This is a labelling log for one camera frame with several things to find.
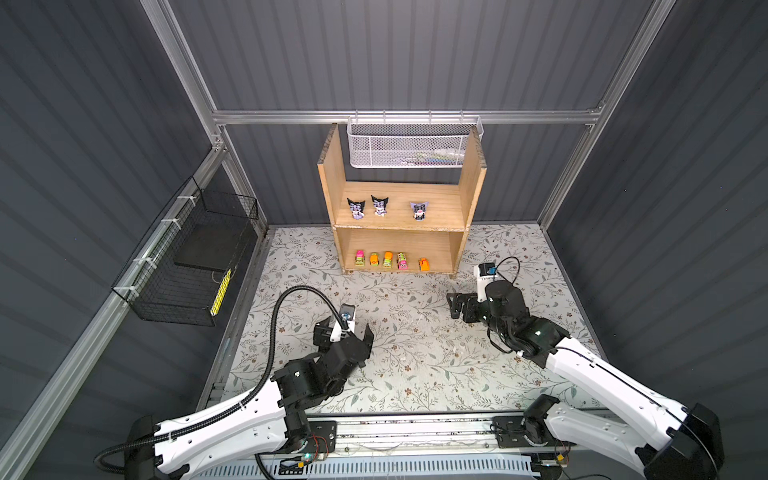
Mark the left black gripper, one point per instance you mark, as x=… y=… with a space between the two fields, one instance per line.
x=321 y=336

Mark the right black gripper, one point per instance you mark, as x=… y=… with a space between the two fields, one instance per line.
x=469 y=301

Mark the orange toy bulldozer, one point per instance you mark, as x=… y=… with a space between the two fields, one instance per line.
x=424 y=264

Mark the black purple figurine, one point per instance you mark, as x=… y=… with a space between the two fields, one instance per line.
x=419 y=210
x=356 y=209
x=380 y=205

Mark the pink green toy truck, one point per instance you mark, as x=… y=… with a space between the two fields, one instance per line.
x=402 y=261

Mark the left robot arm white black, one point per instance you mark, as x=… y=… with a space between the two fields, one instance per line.
x=268 y=418

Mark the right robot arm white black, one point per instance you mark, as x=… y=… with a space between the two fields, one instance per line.
x=654 y=435

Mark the wooden two-tier shelf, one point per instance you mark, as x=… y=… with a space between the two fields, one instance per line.
x=440 y=238

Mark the yellow green marker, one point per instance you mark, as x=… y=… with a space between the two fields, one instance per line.
x=220 y=294

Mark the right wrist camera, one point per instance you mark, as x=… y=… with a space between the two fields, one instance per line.
x=484 y=275

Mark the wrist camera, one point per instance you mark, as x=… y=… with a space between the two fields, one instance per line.
x=484 y=275
x=343 y=326

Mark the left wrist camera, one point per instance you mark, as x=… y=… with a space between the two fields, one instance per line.
x=343 y=326

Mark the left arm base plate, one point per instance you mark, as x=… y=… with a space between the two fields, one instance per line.
x=322 y=439

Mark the aluminium rail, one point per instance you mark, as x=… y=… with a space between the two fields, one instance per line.
x=420 y=427

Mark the white ribbed cable duct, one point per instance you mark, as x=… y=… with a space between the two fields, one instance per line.
x=406 y=467

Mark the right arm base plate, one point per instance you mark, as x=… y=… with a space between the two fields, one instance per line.
x=509 y=431

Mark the black wire basket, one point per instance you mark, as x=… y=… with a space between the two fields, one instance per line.
x=174 y=277

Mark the white wire mesh basket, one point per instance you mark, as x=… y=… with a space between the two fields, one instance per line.
x=409 y=145

